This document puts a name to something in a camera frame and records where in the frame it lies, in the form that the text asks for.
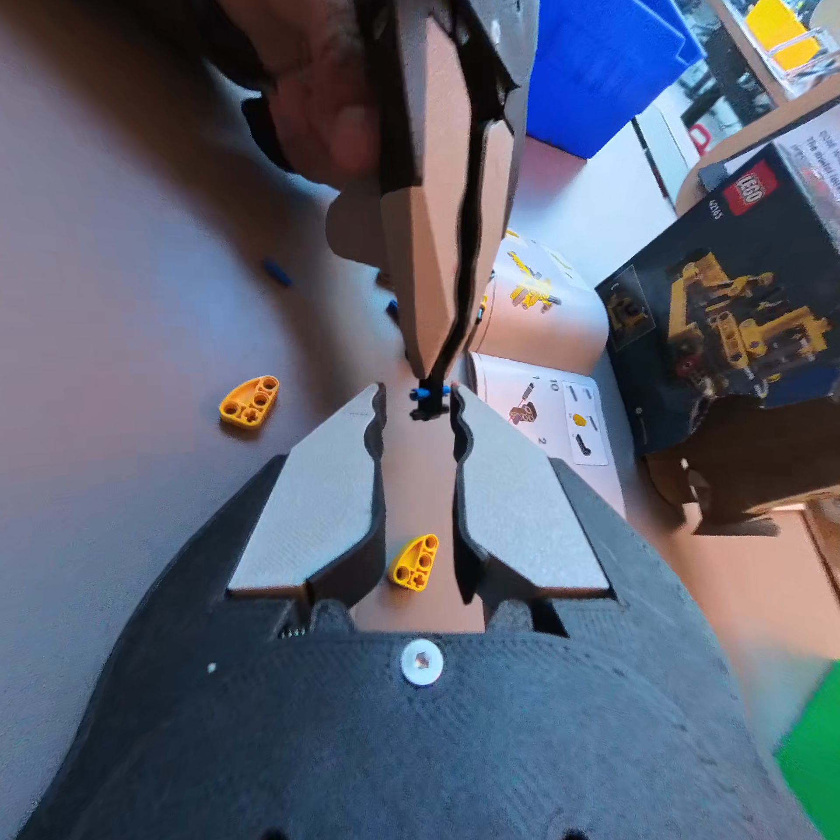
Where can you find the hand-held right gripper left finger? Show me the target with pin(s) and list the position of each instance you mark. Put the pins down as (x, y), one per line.
(308, 512)

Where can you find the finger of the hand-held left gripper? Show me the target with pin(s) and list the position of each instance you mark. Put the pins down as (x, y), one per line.
(433, 210)
(495, 190)

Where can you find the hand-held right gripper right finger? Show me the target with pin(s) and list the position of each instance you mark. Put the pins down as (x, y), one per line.
(525, 518)

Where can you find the yellow triangular lego piece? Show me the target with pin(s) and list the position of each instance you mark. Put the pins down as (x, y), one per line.
(249, 401)
(415, 563)

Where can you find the black angled lego beam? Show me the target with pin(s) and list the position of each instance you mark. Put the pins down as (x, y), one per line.
(430, 403)

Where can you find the dark lego box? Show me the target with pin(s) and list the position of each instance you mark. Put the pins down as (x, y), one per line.
(722, 315)

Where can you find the person's left hand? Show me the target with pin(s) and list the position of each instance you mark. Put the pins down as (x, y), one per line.
(315, 98)

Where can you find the blue plastic bin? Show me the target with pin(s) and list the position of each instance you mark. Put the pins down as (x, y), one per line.
(590, 65)

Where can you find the white instruction booklet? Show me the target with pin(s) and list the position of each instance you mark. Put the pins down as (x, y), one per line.
(558, 328)

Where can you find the yellow pad in clear holder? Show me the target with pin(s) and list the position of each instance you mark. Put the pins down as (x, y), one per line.
(781, 29)

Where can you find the printed instruction sheet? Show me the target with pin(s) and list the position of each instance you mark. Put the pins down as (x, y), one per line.
(817, 157)

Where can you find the green plastic bin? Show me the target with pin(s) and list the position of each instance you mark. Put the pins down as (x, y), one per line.
(814, 754)

